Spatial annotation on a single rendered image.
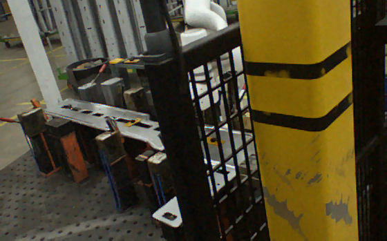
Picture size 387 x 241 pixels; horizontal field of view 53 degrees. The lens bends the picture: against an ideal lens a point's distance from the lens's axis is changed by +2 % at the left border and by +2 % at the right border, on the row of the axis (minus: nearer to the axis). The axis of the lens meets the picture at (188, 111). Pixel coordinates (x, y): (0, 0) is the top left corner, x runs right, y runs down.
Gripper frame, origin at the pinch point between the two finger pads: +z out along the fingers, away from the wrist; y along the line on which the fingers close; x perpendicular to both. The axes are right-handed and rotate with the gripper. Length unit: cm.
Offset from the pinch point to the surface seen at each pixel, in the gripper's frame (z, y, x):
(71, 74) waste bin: 44, -106, -289
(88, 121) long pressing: 10, 8, -71
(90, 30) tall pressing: 31, -238, -439
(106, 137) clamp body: 5.2, 19.8, -38.1
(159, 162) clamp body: 5.2, 23.9, -3.1
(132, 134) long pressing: 9.6, 8.0, -37.6
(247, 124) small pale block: 6.1, -10.7, 8.2
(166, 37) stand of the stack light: -48, 64, 57
